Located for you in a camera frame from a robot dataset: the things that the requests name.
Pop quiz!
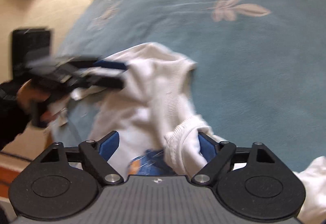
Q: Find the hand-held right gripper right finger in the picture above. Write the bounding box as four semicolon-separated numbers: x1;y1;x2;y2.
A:
192;132;275;186

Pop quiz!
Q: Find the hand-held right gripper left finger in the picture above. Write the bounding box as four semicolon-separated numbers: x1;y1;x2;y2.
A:
41;131;125;186

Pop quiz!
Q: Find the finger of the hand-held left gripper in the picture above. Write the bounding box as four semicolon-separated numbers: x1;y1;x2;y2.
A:
74;75;125;89
71;56;128;72

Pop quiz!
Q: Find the white printed t-shirt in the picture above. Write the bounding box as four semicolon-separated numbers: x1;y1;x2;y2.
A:
50;42;326;224

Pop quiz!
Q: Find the person's left forearm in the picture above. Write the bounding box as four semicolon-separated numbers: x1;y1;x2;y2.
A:
0;81;34;149

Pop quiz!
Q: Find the person's left hand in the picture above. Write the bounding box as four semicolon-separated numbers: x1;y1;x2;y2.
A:
17;80;64;122

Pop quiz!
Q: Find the bed with blue floral sheet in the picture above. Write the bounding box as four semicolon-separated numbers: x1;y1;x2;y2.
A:
48;0;326;176

